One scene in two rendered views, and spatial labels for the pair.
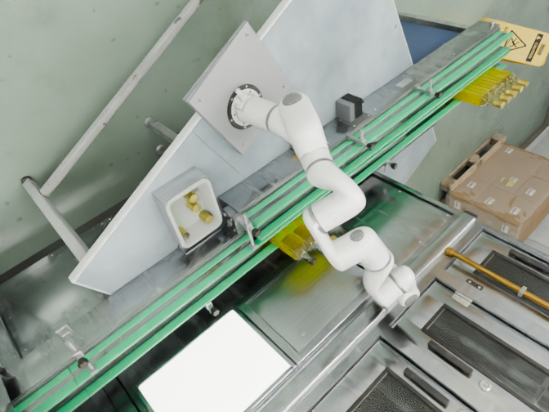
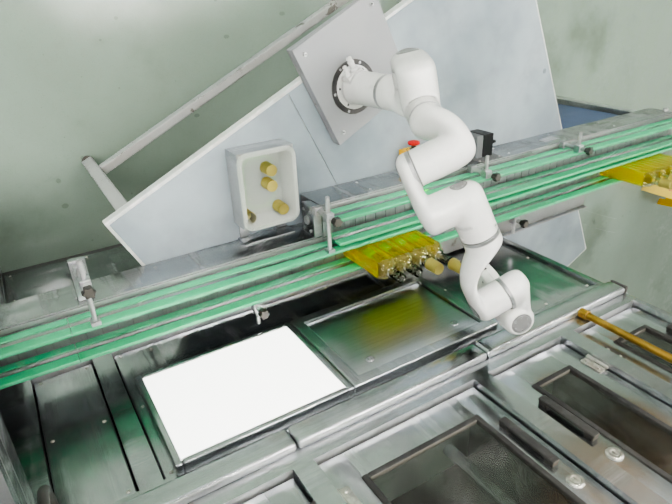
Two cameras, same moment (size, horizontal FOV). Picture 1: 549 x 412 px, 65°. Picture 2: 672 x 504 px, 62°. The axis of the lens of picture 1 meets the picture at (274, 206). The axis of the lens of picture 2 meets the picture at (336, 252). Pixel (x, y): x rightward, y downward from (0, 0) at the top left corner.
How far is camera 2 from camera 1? 0.58 m
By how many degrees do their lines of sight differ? 17
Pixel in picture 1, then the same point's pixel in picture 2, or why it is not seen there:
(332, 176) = (439, 111)
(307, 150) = (415, 93)
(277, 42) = (403, 29)
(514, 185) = not seen: outside the picture
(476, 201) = not seen: hidden behind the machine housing
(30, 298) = (45, 288)
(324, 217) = (422, 158)
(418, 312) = (531, 369)
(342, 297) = (431, 335)
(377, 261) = (479, 225)
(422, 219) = (553, 285)
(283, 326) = (347, 350)
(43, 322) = not seen: hidden behind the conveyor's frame
